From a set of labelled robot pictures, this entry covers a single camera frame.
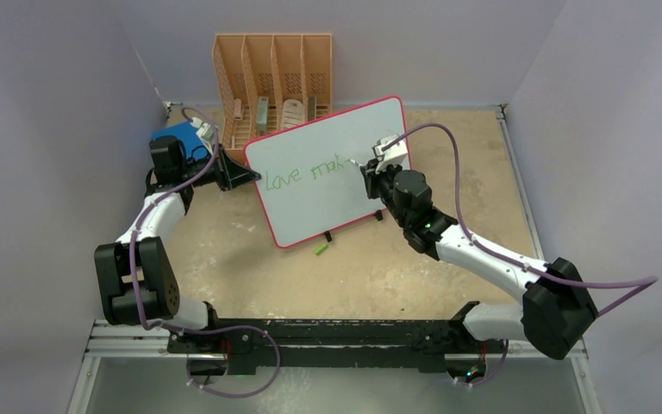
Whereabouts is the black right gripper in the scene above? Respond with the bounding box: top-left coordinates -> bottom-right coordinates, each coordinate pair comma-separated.
362,157 -> 411,229

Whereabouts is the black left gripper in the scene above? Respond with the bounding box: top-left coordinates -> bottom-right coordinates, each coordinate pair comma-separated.
178,144 -> 259,192

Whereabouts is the green marker cap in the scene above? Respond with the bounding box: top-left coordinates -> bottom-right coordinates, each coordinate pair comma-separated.
315,242 -> 328,255

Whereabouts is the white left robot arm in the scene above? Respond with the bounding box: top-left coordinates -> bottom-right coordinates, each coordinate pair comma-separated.
94,135 -> 261,353

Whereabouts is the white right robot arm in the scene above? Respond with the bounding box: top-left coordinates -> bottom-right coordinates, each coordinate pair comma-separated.
359,160 -> 598,360

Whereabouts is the pink-framed whiteboard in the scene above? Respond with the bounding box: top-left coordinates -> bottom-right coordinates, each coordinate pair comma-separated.
244,96 -> 406,248

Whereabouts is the orange plastic file organizer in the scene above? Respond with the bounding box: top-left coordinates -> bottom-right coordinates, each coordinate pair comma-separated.
212,33 -> 334,155

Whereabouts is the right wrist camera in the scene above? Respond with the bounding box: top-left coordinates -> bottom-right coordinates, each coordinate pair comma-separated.
372,135 -> 409,174

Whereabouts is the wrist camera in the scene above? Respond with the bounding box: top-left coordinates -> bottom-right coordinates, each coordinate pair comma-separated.
372,135 -> 409,174
190,117 -> 215,148

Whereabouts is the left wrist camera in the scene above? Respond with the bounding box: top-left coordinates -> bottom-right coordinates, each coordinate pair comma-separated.
190,117 -> 215,148

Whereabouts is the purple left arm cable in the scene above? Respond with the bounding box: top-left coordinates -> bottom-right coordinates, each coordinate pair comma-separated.
128,106 -> 281,333

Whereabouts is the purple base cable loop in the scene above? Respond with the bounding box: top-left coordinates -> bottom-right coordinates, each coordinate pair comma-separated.
184,325 -> 282,400

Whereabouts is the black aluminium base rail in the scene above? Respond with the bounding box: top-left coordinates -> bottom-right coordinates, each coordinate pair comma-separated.
82,317 -> 589,379

